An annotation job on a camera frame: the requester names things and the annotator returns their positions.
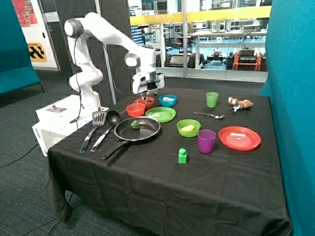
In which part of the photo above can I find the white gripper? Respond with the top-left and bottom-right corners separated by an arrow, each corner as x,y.
132,72 -> 164,100

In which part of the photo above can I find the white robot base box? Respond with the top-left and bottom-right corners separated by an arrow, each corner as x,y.
31,94 -> 110,157

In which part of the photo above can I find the black tripod stand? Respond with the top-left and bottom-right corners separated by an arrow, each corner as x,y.
137,24 -> 149,45

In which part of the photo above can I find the yellow toy food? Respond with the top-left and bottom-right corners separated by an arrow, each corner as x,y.
181,124 -> 194,132

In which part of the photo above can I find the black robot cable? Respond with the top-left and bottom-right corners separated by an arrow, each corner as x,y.
69,31 -> 138,123

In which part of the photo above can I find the black slotted spatula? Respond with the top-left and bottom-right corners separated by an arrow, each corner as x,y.
79,111 -> 107,153

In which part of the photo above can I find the black tablecloth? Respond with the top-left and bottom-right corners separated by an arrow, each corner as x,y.
45,88 -> 292,236

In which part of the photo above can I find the brown plush toy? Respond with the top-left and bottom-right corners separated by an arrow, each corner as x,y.
228,97 -> 253,112

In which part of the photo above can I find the front red bowl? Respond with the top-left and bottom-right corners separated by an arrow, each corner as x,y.
126,103 -> 146,118

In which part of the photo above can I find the blue bowl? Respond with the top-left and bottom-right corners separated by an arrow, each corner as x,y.
159,94 -> 177,107

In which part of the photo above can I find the green bowl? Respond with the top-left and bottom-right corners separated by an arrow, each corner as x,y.
177,119 -> 201,138

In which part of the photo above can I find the rear red bowl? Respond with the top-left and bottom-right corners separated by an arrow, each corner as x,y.
136,97 -> 154,111

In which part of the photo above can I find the green toy block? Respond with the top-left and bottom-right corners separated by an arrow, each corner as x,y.
178,148 -> 187,164

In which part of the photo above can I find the black ladle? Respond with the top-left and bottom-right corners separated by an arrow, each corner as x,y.
91,110 -> 121,152

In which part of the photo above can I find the red plate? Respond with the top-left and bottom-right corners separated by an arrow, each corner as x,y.
219,126 -> 261,151

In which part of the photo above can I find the green toy capsicum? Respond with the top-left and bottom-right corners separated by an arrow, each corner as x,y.
130,120 -> 140,130

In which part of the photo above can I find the green cup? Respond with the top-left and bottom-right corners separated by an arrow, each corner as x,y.
206,92 -> 219,108

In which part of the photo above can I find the purple cup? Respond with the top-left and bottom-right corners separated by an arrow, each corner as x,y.
197,129 -> 216,153

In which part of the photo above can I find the black frying pan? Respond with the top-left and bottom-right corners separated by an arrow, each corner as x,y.
102,117 -> 160,160

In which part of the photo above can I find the green plate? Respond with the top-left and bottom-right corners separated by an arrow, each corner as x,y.
145,107 -> 176,123

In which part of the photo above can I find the teal sofa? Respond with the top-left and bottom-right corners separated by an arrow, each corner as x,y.
0,0 -> 41,94

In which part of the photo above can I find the yellow black sign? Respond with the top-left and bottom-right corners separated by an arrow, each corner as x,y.
28,42 -> 47,63

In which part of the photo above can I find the metal spoon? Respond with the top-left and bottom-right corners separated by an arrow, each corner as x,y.
194,112 -> 225,119

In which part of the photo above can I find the teal partition panel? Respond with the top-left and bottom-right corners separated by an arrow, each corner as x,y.
261,0 -> 315,236

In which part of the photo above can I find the red bowl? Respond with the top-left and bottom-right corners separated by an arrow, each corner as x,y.
136,97 -> 154,111
126,103 -> 146,118

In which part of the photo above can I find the red wall poster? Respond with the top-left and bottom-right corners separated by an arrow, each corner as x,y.
11,0 -> 38,28

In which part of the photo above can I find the white toy food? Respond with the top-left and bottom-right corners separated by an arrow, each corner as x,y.
162,97 -> 174,102

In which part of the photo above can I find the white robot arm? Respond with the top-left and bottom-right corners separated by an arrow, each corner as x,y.
64,12 -> 165,112

